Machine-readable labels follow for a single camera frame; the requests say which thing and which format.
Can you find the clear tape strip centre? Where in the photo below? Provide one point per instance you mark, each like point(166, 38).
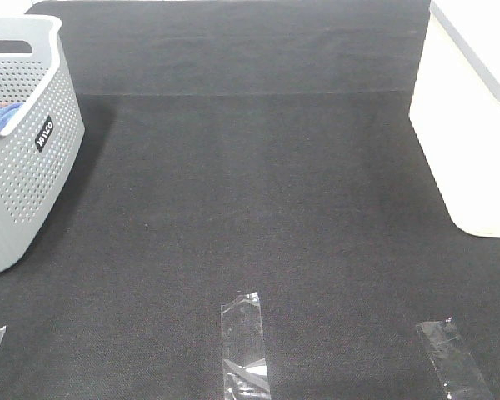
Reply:
point(244, 363)

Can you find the grey perforated laundry basket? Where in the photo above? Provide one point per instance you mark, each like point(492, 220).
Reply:
point(39, 145)

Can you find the clear tape strip right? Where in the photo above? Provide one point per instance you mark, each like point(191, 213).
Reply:
point(452, 361)

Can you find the white plastic storage bin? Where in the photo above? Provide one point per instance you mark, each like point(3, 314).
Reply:
point(455, 110)

